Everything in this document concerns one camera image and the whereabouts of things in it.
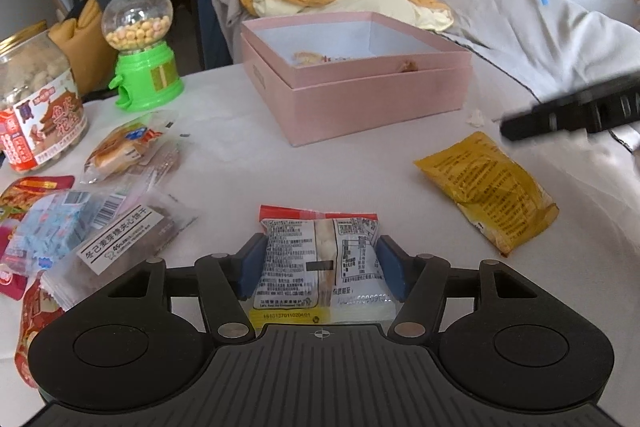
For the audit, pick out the orange plush toy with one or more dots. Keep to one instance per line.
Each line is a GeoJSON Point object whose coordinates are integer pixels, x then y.
{"type": "Point", "coordinates": [91, 58]}

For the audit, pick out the clear sandwich biscuit packet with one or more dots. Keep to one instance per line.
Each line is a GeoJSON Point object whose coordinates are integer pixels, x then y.
{"type": "Point", "coordinates": [139, 232]}

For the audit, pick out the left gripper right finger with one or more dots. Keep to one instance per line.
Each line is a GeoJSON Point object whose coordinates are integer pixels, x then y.
{"type": "Point", "coordinates": [419, 284]}

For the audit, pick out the plastic peanut jar gold lid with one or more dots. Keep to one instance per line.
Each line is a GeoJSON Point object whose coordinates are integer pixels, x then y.
{"type": "Point", "coordinates": [42, 116]}

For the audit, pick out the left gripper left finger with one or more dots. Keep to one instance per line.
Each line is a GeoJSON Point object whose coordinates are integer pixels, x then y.
{"type": "Point", "coordinates": [223, 284]}

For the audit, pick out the red nut packet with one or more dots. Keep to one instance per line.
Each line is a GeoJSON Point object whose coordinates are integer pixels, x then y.
{"type": "Point", "coordinates": [39, 309]}

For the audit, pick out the blue candy packet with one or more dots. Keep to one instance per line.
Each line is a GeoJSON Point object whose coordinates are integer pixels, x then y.
{"type": "Point", "coordinates": [51, 229]}

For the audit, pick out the pink cardboard box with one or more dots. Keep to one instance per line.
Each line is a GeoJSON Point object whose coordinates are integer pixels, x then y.
{"type": "Point", "coordinates": [409, 73]}

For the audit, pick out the white red snack packet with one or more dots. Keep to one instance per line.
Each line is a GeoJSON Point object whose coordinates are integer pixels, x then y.
{"type": "Point", "coordinates": [345, 58]}

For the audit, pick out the clear bread packet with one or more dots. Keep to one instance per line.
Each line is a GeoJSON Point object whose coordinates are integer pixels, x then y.
{"type": "Point", "coordinates": [131, 144]}

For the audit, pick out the green candy dispenser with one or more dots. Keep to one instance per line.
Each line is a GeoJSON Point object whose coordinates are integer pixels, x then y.
{"type": "Point", "coordinates": [145, 74]}

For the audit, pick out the white red-edged cracker packet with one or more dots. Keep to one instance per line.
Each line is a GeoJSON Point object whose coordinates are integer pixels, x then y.
{"type": "Point", "coordinates": [320, 268]}

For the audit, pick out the grey sofa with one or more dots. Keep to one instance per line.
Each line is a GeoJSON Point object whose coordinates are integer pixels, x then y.
{"type": "Point", "coordinates": [547, 50]}

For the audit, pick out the pale yellow snack packet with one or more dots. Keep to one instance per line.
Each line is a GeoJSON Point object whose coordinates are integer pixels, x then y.
{"type": "Point", "coordinates": [309, 58]}

